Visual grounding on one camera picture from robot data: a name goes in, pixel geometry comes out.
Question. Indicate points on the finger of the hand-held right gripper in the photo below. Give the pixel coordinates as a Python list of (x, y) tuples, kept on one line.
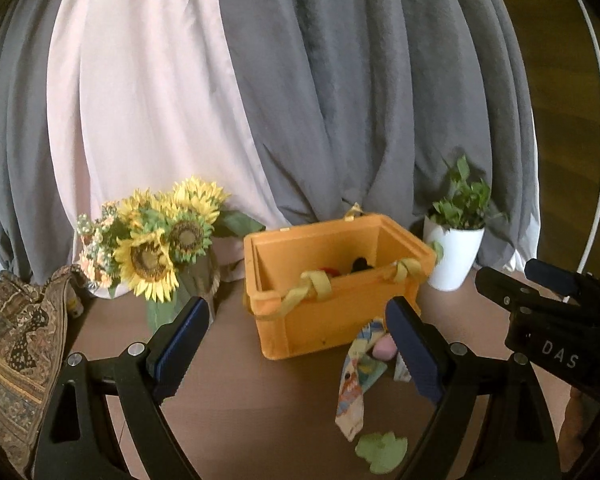
[(550, 272), (510, 290)]

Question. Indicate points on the brown patterned cloth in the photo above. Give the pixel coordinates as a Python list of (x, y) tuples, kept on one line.
[(15, 350)]

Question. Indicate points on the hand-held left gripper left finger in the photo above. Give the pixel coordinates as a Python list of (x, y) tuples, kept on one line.
[(180, 350)]

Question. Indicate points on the white plant pot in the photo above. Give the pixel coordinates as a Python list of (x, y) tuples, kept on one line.
[(452, 260)]

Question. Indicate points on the pink curtain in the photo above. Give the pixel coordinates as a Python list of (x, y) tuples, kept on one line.
[(145, 95)]

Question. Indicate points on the green leafy plant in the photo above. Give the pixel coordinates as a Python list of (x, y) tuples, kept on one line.
[(462, 205)]

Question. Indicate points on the sunflower bouquet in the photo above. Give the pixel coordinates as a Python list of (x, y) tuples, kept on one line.
[(150, 255)]

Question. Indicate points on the grey-green ribbed vase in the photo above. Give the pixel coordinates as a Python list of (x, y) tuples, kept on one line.
[(200, 280)]

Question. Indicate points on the red and white plush toy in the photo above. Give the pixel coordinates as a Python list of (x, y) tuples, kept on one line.
[(328, 272)]

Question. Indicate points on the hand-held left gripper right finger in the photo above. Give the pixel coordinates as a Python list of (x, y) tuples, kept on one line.
[(415, 350)]

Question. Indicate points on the green leaf-shaped item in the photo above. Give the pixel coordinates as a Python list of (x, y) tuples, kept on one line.
[(382, 452)]

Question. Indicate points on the grey curtain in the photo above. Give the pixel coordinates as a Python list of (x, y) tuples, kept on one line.
[(370, 90), (15, 160)]

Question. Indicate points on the pink soft toy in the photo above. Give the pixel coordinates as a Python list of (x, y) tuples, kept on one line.
[(384, 347)]

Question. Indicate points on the colourful printed cloth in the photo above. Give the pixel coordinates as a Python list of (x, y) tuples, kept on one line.
[(355, 385)]

